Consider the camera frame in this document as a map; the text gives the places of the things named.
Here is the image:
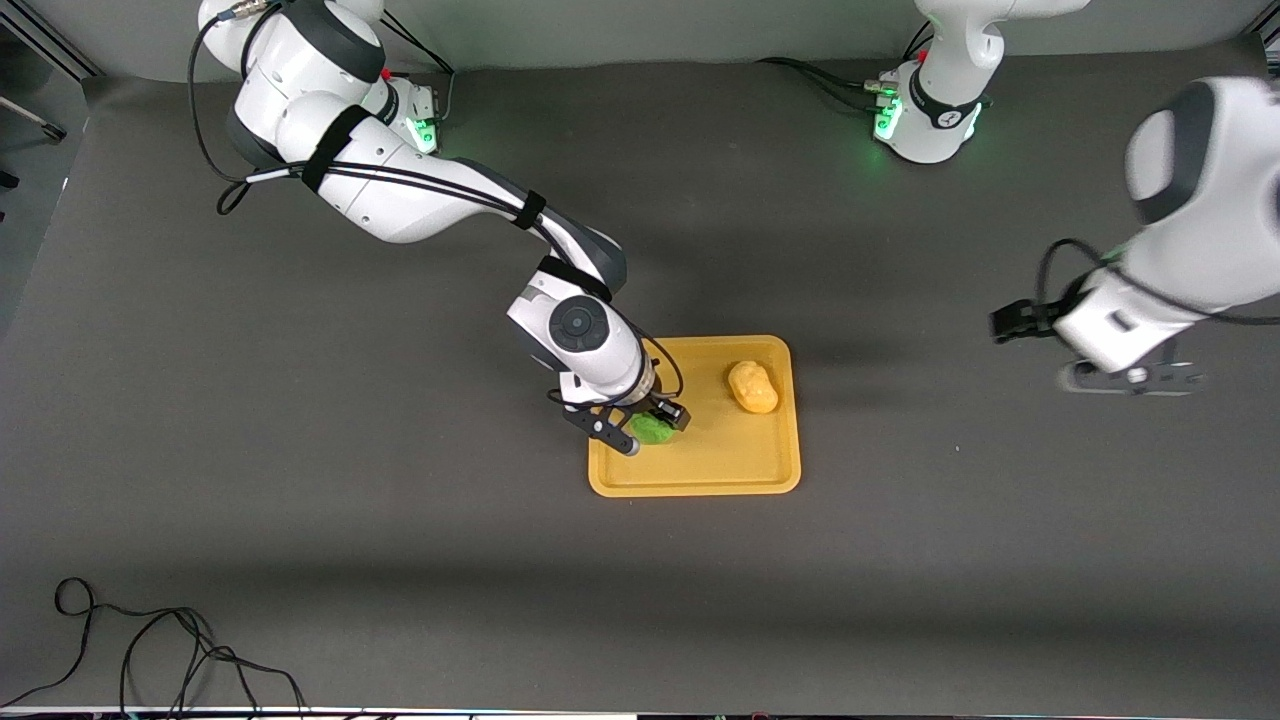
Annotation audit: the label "yellow potato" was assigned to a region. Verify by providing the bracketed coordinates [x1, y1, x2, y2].
[727, 361, 780, 416]

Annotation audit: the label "dark grey table mat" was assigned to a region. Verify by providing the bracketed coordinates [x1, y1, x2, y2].
[0, 38, 1280, 715]

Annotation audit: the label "thin black loose cable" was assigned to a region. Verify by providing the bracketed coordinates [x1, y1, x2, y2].
[0, 577, 309, 716]

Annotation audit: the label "black left arm base cables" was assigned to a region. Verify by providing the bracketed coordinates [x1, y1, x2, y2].
[756, 20, 937, 113]

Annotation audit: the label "orange plastic tray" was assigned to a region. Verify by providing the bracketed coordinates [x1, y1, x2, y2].
[588, 335, 803, 498]

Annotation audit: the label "green apple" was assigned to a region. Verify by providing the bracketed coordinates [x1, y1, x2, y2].
[628, 412, 682, 447]

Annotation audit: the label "black right arm base cables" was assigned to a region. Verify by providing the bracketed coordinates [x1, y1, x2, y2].
[378, 12, 457, 151]

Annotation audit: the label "black cable along right arm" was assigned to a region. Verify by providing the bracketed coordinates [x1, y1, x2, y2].
[188, 0, 687, 411]

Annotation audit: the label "black arm base cables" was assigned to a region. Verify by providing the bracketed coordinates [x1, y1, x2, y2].
[756, 20, 937, 113]
[378, 12, 457, 151]

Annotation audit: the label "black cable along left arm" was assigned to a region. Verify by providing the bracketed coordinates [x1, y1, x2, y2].
[1038, 237, 1280, 328]

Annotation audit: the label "dark metal frame bar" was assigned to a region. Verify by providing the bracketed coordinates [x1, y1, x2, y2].
[0, 12, 103, 83]

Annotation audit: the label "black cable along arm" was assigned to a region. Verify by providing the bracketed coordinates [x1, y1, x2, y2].
[188, 0, 687, 411]
[1038, 237, 1280, 328]

